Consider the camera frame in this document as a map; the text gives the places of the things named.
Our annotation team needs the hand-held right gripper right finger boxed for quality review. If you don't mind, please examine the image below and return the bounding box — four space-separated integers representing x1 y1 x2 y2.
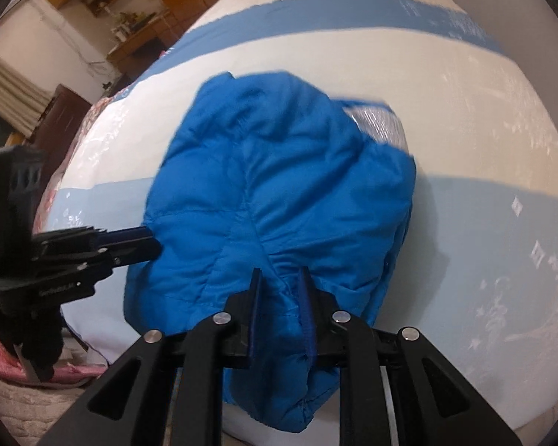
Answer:
298 266 524 446

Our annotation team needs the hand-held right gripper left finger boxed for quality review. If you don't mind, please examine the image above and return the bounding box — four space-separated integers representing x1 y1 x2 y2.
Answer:
44 267 263 446

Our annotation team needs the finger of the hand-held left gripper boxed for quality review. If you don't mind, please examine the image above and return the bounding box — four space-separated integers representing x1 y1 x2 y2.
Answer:
30 237 163 284
32 225 153 255

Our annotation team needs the blue padded jacket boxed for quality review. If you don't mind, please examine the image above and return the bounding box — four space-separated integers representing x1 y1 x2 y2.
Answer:
123 70 417 433

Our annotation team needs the person's left hand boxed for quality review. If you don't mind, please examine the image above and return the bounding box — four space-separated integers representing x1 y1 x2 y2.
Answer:
0 307 66 382

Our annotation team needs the dark brown nightstand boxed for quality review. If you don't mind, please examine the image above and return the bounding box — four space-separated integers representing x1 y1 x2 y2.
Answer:
30 84 94 159

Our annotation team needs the white pleated curtain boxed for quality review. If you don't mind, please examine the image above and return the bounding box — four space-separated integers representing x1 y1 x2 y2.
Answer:
0 49 53 139

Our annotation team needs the pink fleece garment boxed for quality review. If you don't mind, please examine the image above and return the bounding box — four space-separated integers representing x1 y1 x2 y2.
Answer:
0 320 108 388

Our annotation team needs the wooden desk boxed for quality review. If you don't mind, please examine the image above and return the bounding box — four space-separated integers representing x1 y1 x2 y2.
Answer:
107 14 187 80

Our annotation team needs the beige knitted cloth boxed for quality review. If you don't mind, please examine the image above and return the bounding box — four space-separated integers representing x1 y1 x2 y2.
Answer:
0 372 135 446

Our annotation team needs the blue and white bed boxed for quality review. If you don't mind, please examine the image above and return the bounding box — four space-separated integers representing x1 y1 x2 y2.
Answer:
32 0 558 433

